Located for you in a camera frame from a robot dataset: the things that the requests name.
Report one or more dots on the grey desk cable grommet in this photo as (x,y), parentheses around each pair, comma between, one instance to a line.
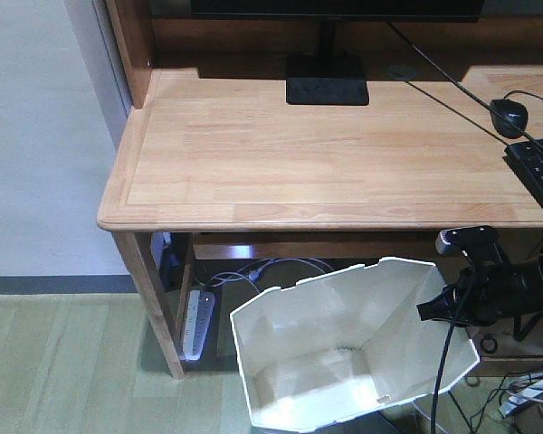
(400,71)

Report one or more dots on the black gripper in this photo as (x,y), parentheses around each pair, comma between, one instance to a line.
(474,300)

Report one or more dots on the black computer monitor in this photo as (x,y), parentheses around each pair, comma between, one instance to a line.
(324,78)

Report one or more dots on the black computer mouse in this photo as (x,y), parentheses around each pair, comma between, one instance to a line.
(509,117)

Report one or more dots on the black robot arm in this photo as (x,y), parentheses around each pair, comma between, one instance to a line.
(528,280)

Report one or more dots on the white trash bin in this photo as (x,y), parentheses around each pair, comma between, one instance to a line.
(338,346)

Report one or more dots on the black keyboard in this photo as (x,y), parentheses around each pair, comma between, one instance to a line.
(525,159)

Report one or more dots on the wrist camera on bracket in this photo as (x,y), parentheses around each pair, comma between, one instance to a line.
(479,244)

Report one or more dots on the white power strip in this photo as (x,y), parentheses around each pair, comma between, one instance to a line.
(199,311)

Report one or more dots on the wooden desk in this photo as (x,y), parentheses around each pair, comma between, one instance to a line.
(212,148)

